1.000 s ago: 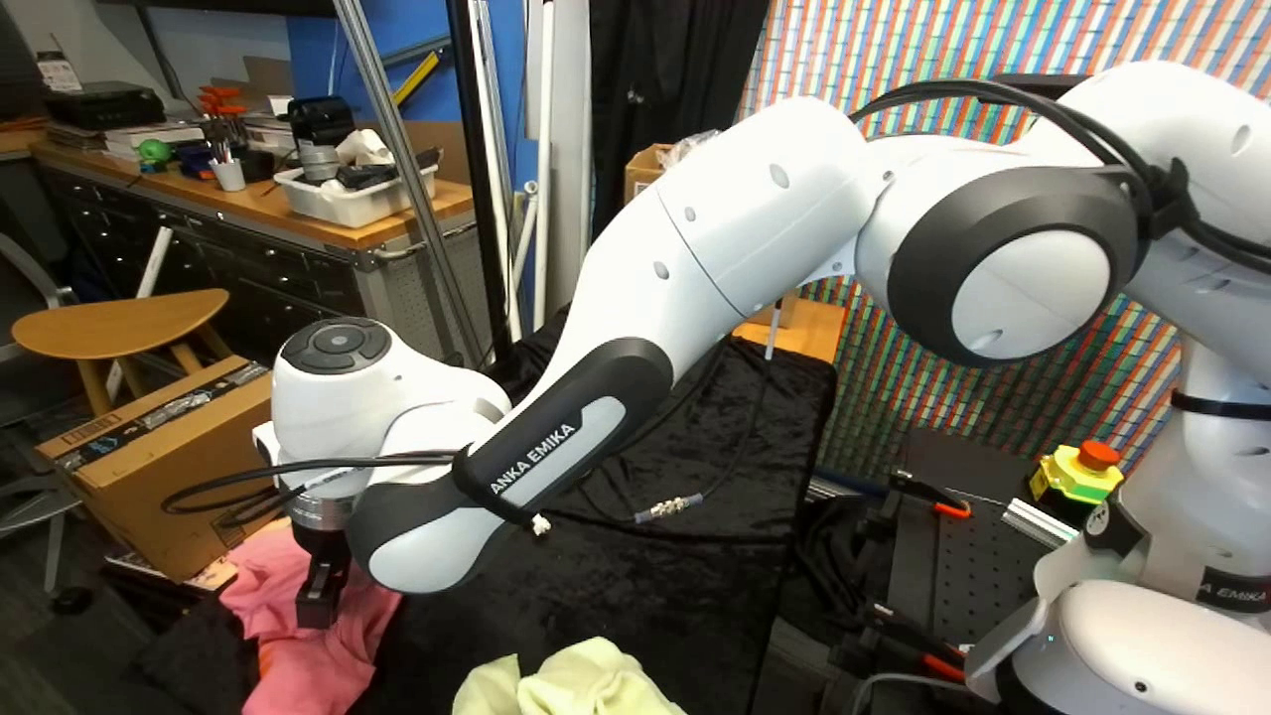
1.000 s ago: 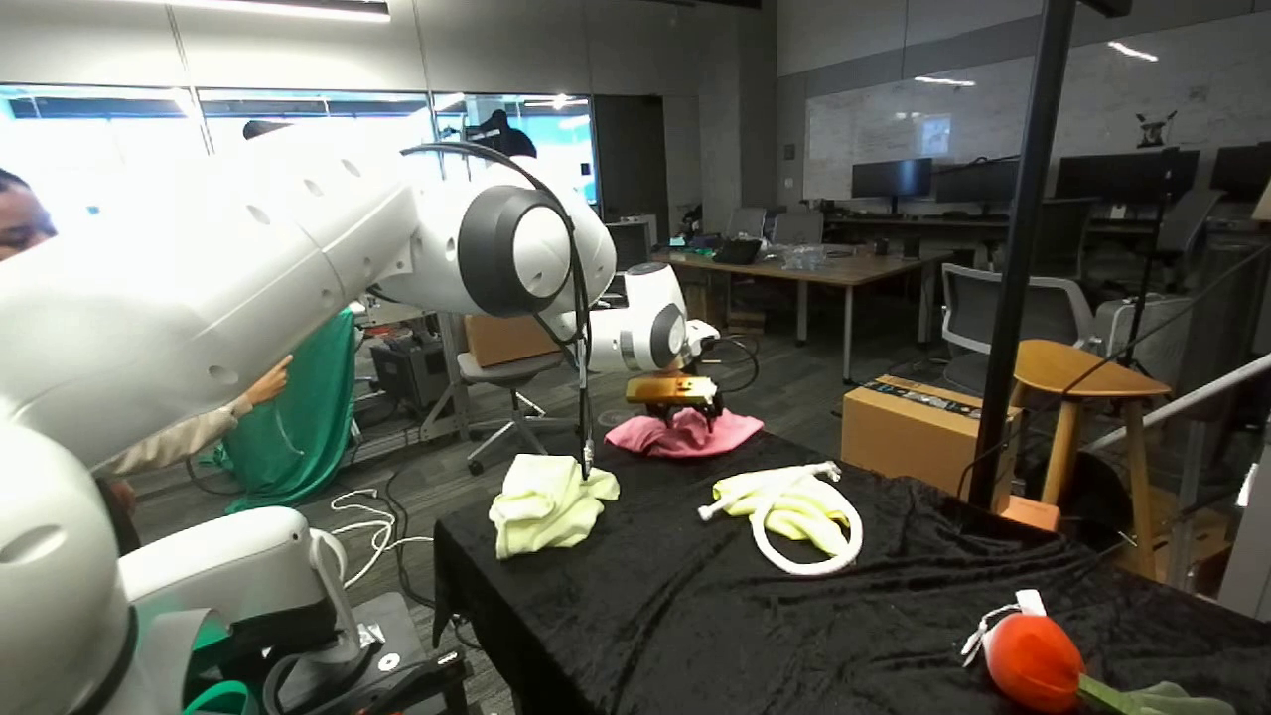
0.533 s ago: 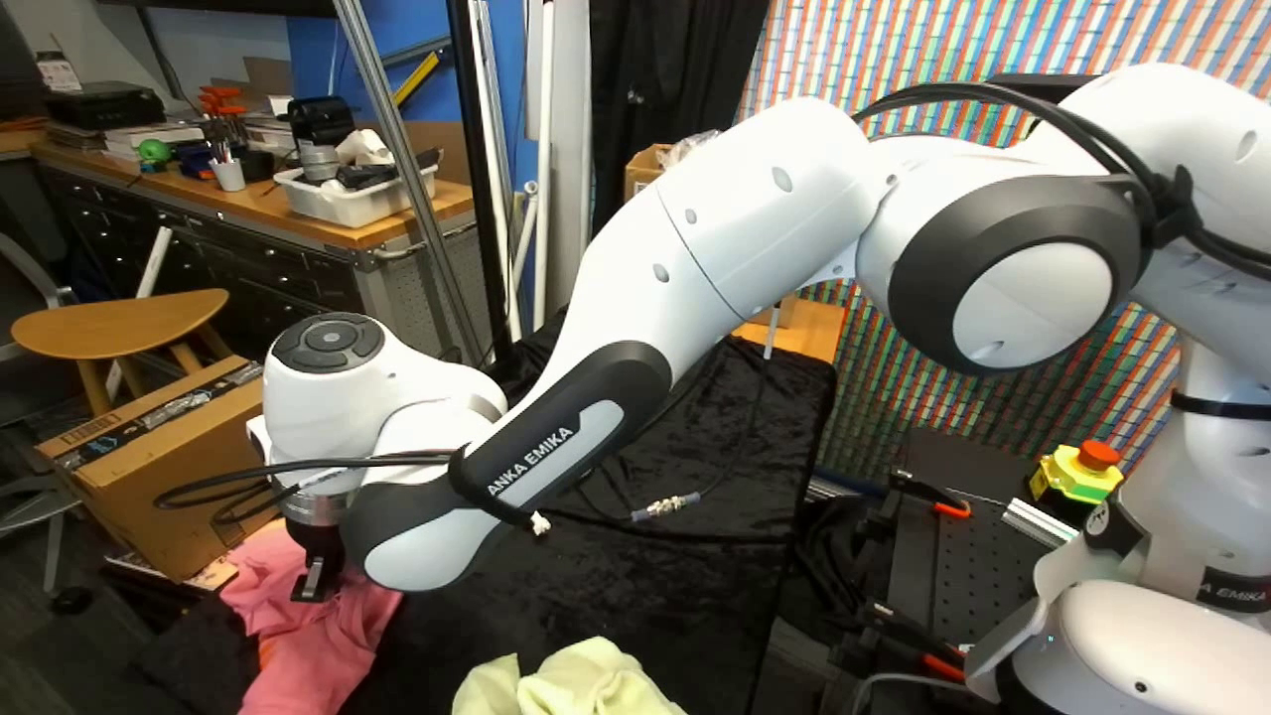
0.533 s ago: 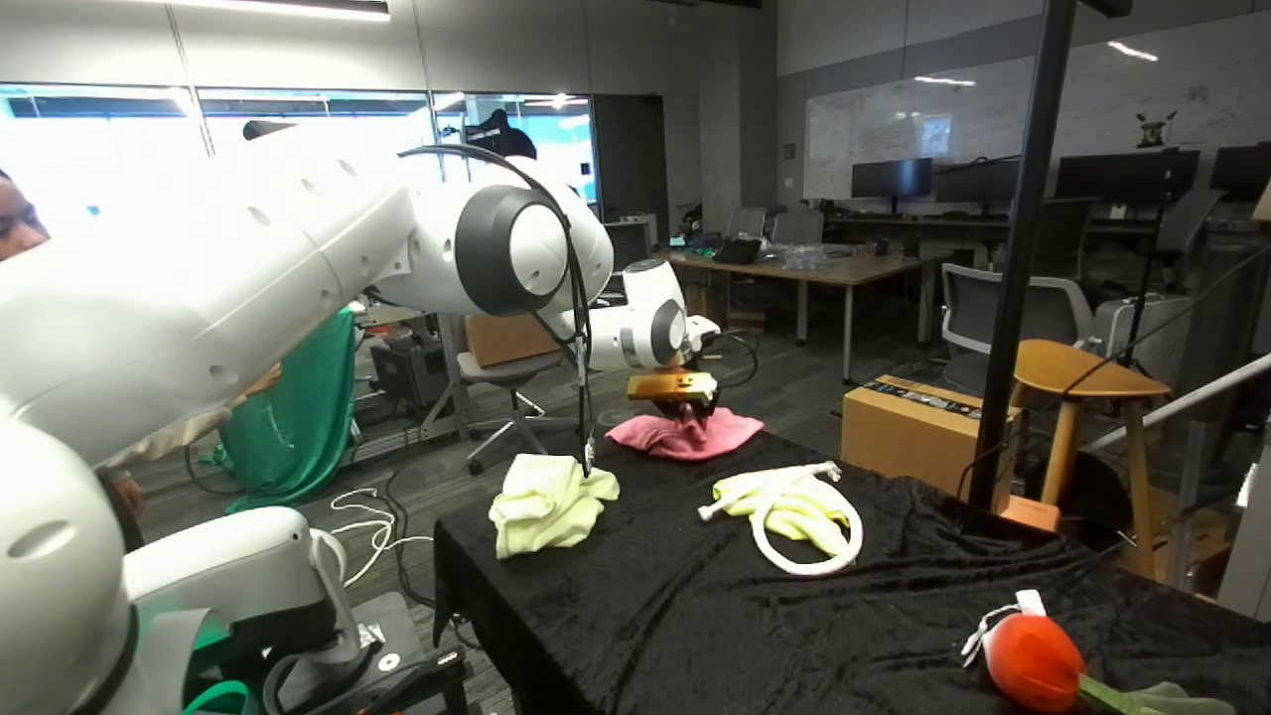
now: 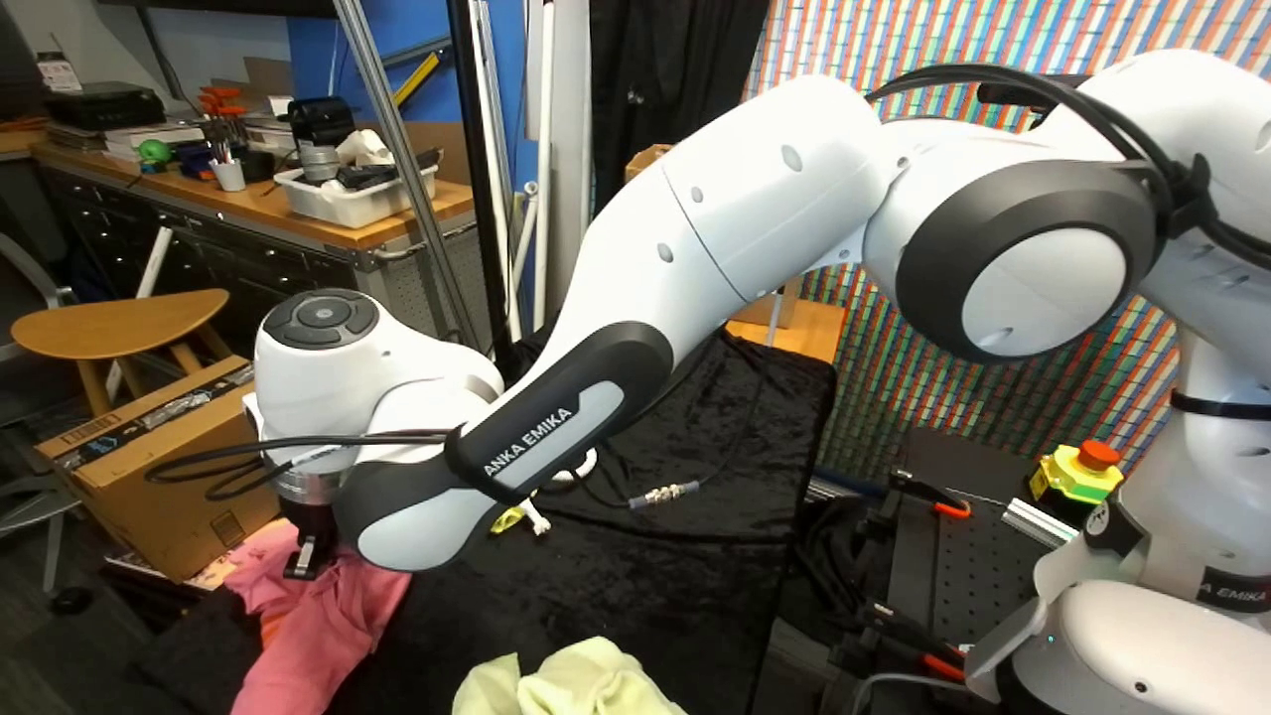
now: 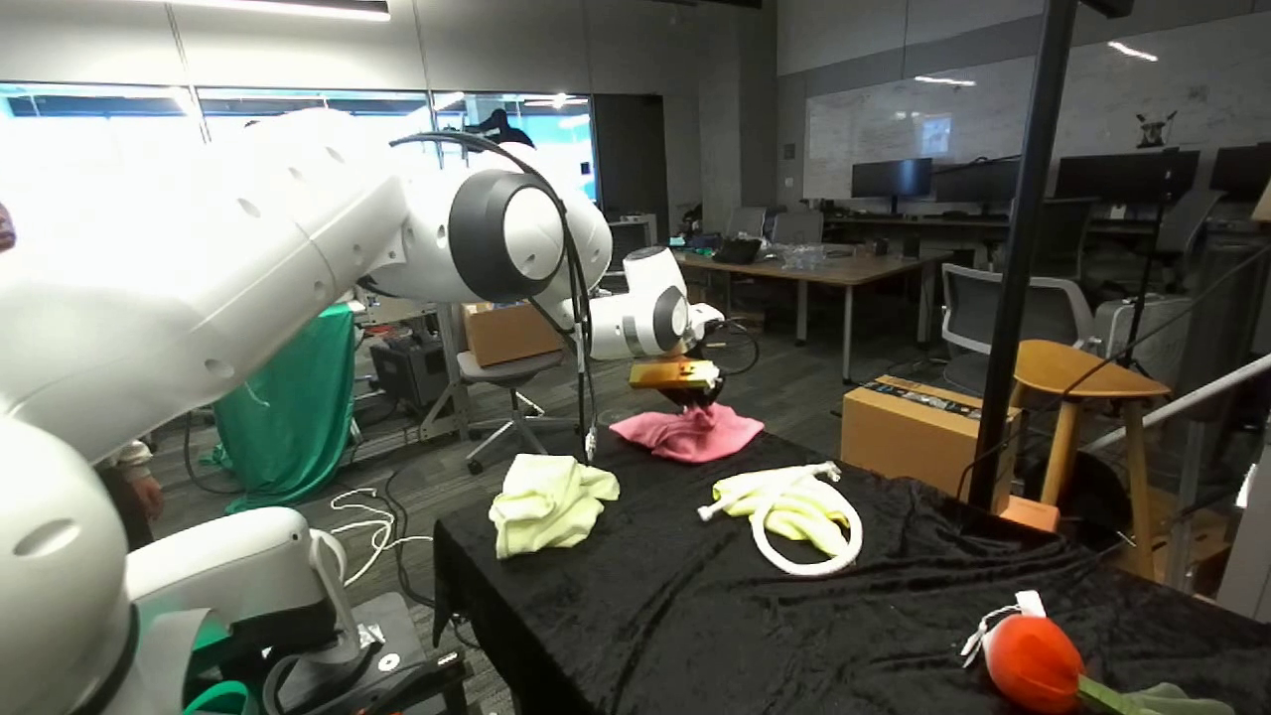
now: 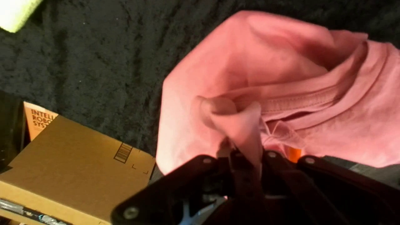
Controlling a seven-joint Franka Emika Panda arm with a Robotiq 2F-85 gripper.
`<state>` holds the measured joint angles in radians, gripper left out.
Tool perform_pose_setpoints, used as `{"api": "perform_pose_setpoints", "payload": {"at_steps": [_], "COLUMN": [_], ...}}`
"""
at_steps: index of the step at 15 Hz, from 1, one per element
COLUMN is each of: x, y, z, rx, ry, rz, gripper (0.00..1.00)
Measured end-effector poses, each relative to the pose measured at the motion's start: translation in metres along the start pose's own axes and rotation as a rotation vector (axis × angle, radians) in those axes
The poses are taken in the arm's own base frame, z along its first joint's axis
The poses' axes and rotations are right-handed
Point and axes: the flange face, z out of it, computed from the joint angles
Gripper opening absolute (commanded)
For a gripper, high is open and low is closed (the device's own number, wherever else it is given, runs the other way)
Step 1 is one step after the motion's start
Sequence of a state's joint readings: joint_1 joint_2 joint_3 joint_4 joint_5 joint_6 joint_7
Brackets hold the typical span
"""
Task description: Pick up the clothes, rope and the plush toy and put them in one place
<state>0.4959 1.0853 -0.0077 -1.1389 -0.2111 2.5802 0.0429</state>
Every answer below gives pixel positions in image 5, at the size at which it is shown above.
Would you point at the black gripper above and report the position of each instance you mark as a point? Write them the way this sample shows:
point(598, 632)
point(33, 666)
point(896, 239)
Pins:
point(317, 499)

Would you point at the pink cloth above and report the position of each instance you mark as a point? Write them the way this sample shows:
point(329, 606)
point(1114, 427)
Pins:
point(312, 647)

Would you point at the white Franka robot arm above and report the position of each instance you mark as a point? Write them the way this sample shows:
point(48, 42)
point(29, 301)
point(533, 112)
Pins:
point(740, 201)

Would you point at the cardboard box with black tape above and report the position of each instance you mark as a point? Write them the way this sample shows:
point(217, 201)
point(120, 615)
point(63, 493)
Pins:
point(145, 529)

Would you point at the cream white cloth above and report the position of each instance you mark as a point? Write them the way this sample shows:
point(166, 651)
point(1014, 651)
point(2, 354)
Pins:
point(570, 679)

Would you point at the wooden stool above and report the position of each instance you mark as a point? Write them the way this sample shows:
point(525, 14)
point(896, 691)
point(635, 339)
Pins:
point(120, 324)

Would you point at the wooden top grey workbench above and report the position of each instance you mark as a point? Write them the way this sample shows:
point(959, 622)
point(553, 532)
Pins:
point(279, 250)

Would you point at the white plastic tray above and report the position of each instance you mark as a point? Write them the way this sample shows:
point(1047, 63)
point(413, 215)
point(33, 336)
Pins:
point(346, 205)

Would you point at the black velvet table cloth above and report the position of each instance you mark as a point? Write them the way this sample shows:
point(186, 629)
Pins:
point(688, 581)

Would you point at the white cup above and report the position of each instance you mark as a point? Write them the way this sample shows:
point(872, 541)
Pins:
point(227, 174)

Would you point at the silver aluminium pole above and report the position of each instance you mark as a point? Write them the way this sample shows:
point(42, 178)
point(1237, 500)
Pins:
point(401, 160)

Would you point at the black vertical pole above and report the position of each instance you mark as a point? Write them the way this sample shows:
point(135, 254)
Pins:
point(479, 173)

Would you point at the black round appliance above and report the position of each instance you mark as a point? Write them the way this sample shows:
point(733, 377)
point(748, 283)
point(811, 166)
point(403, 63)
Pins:
point(319, 120)

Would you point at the small green object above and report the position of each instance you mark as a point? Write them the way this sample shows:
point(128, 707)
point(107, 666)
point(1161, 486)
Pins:
point(152, 151)

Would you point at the orange desk object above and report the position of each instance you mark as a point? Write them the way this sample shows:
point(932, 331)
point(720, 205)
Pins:
point(225, 100)

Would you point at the black printer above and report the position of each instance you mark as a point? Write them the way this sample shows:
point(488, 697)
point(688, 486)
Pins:
point(107, 105)

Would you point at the blue backdrop board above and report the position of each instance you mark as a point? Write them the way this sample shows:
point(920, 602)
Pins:
point(312, 53)

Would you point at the white hanging curtain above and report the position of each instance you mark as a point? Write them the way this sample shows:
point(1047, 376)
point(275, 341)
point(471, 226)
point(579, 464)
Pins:
point(557, 105)

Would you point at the black hanging curtain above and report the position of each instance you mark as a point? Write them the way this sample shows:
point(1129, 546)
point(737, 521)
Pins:
point(660, 63)

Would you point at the black optical breadboard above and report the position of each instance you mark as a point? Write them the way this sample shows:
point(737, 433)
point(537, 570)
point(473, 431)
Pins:
point(969, 570)

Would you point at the silver metal bar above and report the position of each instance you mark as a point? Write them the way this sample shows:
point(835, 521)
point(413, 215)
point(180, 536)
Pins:
point(1039, 521)

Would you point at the yellow emergency stop button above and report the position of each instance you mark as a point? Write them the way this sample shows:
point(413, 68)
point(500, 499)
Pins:
point(1077, 474)

